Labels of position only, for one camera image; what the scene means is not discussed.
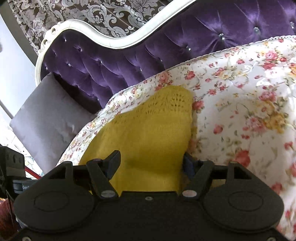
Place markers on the mustard yellow knit garment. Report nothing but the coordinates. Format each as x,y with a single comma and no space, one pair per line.
152,140

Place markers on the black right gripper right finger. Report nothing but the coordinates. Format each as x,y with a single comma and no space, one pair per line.
199,175

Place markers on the floral quilted bedspread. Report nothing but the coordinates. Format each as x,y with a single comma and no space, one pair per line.
243,110

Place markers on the purple tufted velvet headboard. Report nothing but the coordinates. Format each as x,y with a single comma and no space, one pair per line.
92,67

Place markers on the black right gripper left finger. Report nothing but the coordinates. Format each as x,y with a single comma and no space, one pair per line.
101,172

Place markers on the grey satin pillow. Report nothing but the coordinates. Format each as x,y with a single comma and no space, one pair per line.
48,121

